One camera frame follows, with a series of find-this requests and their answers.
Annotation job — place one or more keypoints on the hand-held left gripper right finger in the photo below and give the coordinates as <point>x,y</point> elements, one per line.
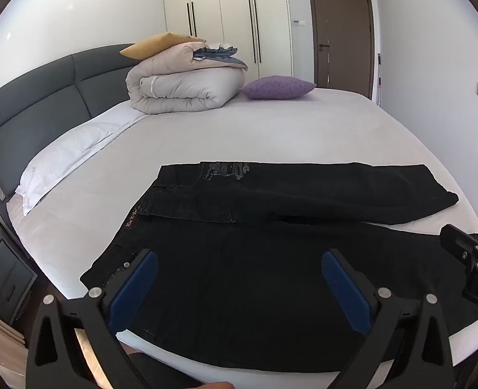
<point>344,291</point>

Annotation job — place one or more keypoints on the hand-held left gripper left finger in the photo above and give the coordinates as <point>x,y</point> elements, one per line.
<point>135,287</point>

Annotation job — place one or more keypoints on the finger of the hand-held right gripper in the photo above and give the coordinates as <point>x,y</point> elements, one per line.
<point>463,243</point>

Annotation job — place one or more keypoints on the black denim pants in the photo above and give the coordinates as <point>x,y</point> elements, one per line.
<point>243,275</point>

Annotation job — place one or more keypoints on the dark grey nightstand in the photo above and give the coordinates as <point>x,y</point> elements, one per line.
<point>4,279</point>

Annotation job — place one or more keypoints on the white pillow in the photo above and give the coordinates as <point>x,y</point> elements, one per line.
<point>65,150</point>

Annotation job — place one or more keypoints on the bed with white sheet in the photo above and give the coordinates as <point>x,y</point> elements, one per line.
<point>263,129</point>

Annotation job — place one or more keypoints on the thin pole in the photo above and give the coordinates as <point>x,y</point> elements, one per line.
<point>380,79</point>

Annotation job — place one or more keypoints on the folded beige duvet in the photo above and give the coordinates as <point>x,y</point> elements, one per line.
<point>182,81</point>

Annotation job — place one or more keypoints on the purple cushion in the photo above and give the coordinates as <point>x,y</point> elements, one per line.
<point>277,87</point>

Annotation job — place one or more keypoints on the grey padded headboard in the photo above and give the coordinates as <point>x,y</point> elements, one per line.
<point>32,89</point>

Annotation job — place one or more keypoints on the brown door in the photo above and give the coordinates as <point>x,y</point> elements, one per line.
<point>340,36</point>

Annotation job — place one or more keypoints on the yellow pillow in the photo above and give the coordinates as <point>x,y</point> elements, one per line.
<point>154,45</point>

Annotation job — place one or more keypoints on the grey-blue folded blanket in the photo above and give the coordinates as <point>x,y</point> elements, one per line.
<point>218,54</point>

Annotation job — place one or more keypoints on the white wardrobe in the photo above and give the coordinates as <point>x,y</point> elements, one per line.
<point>231,16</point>

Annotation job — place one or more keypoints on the white wall switch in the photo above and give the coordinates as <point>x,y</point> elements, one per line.
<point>298,22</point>

